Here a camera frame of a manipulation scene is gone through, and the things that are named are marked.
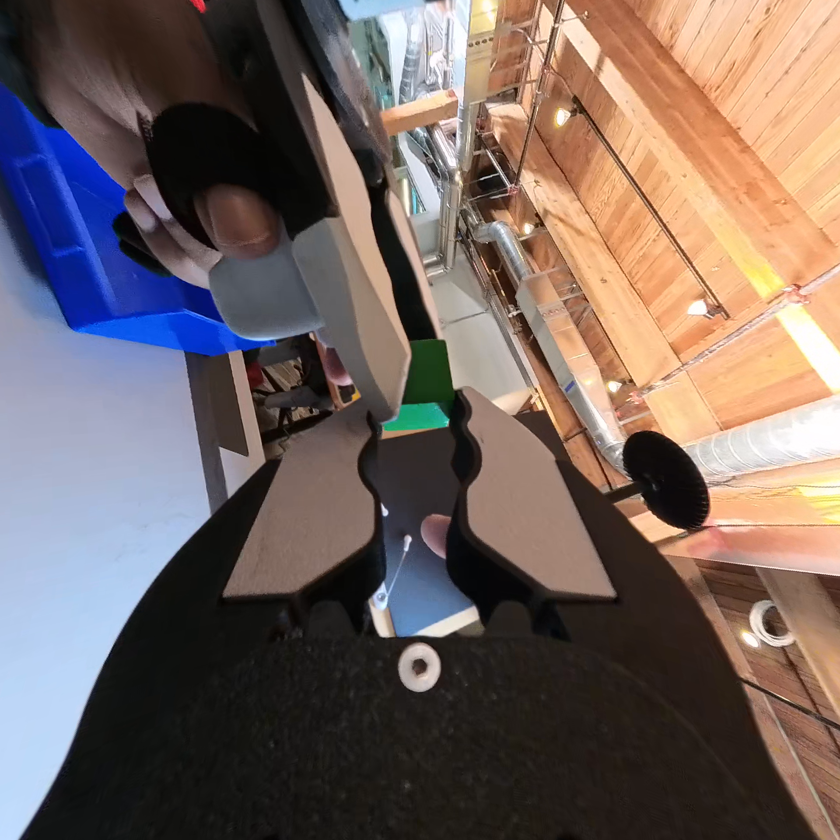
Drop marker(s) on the person's left forearm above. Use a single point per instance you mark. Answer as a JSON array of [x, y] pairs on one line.
[[19, 59]]

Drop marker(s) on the metal sprinkler pipe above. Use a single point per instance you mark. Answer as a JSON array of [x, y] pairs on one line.
[[754, 315]]

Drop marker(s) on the ceiling spot light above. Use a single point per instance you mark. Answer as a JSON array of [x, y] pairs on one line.
[[528, 228], [695, 307], [563, 117], [613, 386], [749, 638]]

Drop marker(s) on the blue plastic bin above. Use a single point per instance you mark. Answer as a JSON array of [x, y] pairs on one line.
[[65, 229]]

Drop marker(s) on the person's right hand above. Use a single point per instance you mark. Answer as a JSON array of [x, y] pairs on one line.
[[434, 535]]

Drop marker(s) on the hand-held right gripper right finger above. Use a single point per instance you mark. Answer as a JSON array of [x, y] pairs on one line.
[[531, 525]]

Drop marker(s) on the black round knob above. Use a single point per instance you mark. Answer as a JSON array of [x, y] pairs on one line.
[[669, 479]]

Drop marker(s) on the small green block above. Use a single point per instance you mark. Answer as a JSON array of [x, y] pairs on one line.
[[426, 380]]

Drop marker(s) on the black wood-framed board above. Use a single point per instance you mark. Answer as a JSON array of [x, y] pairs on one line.
[[420, 472]]

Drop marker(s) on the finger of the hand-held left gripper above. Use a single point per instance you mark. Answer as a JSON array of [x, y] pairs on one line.
[[354, 295], [410, 275]]

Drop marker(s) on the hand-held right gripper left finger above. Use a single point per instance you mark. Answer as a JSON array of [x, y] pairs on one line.
[[302, 525]]

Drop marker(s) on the silver ventilation duct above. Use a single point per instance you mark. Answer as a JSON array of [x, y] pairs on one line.
[[558, 328]]

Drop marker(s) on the large silver air duct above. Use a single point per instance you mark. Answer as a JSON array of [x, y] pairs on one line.
[[774, 436]]

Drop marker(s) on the wooden support column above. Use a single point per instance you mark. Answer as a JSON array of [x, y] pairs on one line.
[[420, 111]]

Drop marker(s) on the silver vertical duct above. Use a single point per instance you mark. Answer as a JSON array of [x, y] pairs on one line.
[[453, 197]]

